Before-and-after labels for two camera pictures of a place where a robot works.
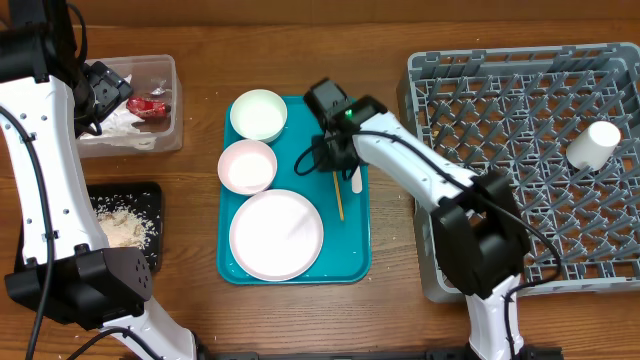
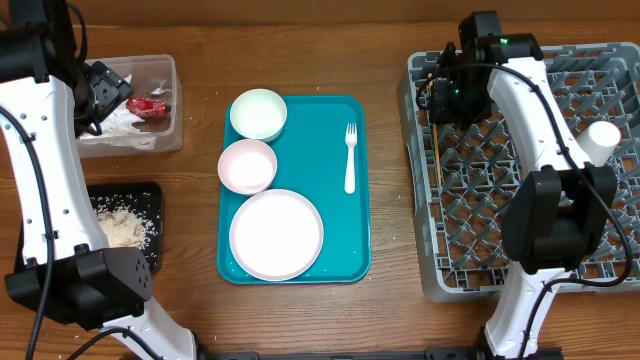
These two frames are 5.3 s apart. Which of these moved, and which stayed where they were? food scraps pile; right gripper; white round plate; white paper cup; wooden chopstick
Moved: wooden chopstick; right gripper
Stayed: white paper cup; white round plate; food scraps pile
